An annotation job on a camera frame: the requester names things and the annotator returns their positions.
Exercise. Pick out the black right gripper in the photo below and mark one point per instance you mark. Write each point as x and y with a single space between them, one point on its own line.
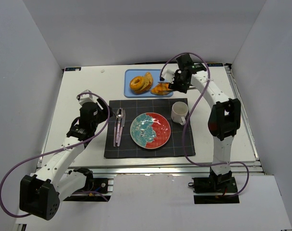
177 84

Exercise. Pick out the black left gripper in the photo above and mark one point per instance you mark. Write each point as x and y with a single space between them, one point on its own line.
103 110

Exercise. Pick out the orange croissant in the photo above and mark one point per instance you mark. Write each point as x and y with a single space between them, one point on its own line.
159 89

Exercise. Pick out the orange bagel bread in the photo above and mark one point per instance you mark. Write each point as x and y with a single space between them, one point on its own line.
137 83

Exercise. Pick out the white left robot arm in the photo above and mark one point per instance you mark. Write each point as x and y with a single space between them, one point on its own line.
42 193

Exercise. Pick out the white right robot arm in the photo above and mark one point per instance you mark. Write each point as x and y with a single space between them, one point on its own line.
225 116

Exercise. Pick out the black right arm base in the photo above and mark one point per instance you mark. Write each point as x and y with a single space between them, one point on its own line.
206 191

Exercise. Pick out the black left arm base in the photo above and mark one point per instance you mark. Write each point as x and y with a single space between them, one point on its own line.
97 189

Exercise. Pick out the brown bread slice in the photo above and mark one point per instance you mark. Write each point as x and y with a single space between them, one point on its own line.
149 77
145 87

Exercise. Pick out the white ceramic mug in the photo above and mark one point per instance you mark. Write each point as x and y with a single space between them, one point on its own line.
179 112

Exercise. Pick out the blue plastic tray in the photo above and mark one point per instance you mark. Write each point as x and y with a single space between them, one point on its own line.
131 73

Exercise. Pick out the teal and red plate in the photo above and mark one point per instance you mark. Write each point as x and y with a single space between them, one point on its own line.
150 130

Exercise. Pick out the dark grey checked placemat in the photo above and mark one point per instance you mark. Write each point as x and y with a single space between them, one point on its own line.
128 148

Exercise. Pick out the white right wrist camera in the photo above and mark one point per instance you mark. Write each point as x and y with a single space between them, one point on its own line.
167 75

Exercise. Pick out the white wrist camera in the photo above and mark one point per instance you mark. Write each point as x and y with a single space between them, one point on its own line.
167 75
85 97

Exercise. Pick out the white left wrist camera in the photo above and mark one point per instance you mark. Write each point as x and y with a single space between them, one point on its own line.
85 97

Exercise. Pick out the fork with pink handle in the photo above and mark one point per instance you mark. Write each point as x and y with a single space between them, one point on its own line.
115 129

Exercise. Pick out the spoon with pink handle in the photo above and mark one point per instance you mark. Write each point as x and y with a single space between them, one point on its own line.
118 127

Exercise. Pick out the knife with pink handle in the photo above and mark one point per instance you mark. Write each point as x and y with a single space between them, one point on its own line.
122 131

